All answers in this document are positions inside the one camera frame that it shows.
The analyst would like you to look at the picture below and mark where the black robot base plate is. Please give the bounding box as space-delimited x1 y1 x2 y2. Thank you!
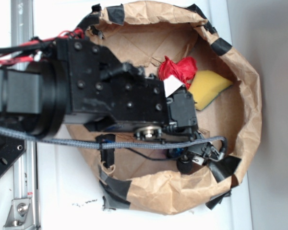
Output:
0 135 26 178

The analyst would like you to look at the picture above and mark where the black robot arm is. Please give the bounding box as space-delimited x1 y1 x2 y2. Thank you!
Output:
0 38 198 142

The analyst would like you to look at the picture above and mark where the yellow sponge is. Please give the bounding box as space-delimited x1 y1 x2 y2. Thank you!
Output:
189 70 233 111

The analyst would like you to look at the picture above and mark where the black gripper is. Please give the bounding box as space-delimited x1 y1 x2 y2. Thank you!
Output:
55 39 198 142

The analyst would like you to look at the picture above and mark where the metal corner bracket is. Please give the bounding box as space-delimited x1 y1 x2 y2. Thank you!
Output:
3 198 34 230

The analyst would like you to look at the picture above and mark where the red crumpled paper ball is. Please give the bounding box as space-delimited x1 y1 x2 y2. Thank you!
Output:
158 56 198 89

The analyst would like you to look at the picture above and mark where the red and black wire bundle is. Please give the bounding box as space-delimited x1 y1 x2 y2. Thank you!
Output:
0 28 86 66

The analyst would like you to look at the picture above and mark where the brown paper bag tray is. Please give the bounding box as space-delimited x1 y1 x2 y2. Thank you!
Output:
80 0 262 215

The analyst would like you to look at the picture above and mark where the aluminium rail profile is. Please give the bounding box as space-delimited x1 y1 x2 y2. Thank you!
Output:
11 0 40 230

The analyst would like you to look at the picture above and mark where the grey braided cable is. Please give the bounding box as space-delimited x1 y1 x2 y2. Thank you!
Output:
0 124 228 159

